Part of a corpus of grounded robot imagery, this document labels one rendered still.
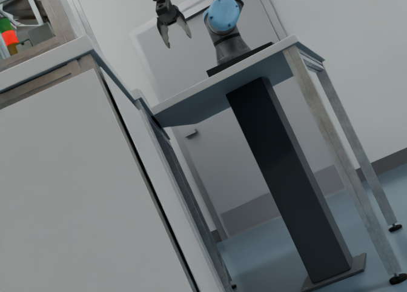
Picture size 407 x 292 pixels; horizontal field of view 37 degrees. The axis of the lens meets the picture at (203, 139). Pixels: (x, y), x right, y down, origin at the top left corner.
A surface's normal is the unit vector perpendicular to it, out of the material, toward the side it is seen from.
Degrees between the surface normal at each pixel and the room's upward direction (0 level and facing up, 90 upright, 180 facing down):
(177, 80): 90
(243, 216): 90
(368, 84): 90
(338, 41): 90
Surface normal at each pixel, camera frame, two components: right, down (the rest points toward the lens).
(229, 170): -0.29, 0.06
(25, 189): 0.00, -0.07
